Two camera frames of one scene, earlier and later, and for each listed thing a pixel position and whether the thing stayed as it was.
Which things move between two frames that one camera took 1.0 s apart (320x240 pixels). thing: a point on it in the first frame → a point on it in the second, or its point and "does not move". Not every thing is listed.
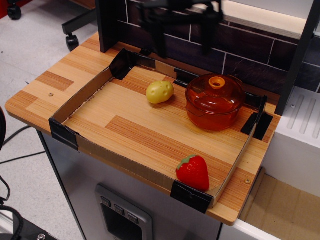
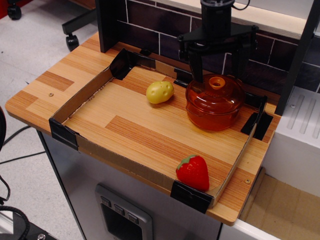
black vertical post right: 300,56 does not move
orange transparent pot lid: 215,94 does not move
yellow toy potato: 159,91 does not move
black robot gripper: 156,13 → 217,34
